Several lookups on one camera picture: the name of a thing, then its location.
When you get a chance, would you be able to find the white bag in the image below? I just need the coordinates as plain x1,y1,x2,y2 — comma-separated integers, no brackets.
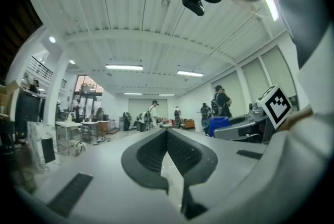
75,140,88,158

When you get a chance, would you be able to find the glass entrance door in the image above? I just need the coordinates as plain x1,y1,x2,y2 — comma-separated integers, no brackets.
74,75,104,120

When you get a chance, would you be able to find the black cabinet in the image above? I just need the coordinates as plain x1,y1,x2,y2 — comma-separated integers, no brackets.
15,89,43,137

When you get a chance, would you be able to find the person's white shirt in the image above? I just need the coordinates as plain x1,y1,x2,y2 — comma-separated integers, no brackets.
260,0,334,224

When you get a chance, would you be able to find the white window blind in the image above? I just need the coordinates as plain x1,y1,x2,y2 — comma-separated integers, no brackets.
260,46,297,99
210,70,247,117
241,57,270,111

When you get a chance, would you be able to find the white metal table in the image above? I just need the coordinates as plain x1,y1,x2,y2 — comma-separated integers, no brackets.
55,120,82,156
80,120,100,144

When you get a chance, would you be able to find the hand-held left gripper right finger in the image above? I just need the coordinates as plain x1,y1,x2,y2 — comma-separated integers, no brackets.
167,128,219,220

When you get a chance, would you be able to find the black flat panel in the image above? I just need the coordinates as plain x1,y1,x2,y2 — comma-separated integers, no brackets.
41,137,57,164

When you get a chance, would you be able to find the black balcony railing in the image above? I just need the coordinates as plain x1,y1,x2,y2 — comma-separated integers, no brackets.
27,55,54,80

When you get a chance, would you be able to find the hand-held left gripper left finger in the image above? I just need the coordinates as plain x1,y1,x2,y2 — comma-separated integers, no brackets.
121,128,170,195

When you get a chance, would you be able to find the cardboard box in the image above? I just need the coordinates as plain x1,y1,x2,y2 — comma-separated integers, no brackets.
0,80,21,114

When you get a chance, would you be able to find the long ceiling light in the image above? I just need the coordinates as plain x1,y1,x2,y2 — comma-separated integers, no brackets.
264,0,280,22
176,69,205,78
105,64,144,72

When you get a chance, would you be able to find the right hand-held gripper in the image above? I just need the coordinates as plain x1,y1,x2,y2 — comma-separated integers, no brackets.
213,84,293,143

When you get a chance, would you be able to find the blue bottle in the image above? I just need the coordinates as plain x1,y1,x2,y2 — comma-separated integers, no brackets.
208,116,230,137

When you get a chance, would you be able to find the person's right forearm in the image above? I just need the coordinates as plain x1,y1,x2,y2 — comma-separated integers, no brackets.
278,104,314,132

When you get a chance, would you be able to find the black head camera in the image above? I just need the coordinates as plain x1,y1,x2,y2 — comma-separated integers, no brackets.
181,0,206,17

